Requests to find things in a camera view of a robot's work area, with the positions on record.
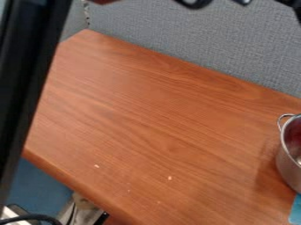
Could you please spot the metal pot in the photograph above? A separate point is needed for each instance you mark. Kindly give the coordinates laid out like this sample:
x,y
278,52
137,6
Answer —
x,y
289,153

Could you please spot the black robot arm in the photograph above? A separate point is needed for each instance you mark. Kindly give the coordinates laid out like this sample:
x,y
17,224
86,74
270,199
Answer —
x,y
31,29

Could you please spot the metal table leg bracket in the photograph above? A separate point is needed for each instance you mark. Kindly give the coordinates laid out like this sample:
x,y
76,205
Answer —
x,y
80,212

